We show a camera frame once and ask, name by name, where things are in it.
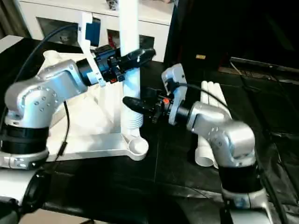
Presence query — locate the white plastic table leg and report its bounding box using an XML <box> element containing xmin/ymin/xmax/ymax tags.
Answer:
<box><xmin>206</xmin><ymin>81</ymin><xmax>225</xmax><ymax>169</ymax></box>
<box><xmin>194</xmin><ymin>81</ymin><xmax>214</xmax><ymax>167</ymax></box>
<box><xmin>213</xmin><ymin>81</ymin><xmax>232</xmax><ymax>117</ymax></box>
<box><xmin>117</xmin><ymin>0</ymin><xmax>144</xmax><ymax>140</ymax></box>

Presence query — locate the white plastic table top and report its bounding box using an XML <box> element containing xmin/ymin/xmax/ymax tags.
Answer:
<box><xmin>38</xmin><ymin>49</ymin><xmax>150</xmax><ymax>162</ymax></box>

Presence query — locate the black long rail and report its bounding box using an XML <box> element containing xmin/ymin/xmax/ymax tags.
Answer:
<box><xmin>229</xmin><ymin>56</ymin><xmax>299</xmax><ymax>72</ymax></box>

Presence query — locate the white glass door cabinet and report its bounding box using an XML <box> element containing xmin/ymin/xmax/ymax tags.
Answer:
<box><xmin>17</xmin><ymin>0</ymin><xmax>175</xmax><ymax>63</ymax></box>

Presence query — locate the grey curtain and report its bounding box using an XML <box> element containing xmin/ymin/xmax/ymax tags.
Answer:
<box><xmin>0</xmin><ymin>0</ymin><xmax>31</xmax><ymax>39</ymax></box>

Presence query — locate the black box with label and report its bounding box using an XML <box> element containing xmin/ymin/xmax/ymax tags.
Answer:
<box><xmin>163</xmin><ymin>0</ymin><xmax>231</xmax><ymax>72</ymax></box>

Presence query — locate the black work mat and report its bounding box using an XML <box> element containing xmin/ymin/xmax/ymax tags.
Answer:
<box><xmin>0</xmin><ymin>37</ymin><xmax>299</xmax><ymax>224</ymax></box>

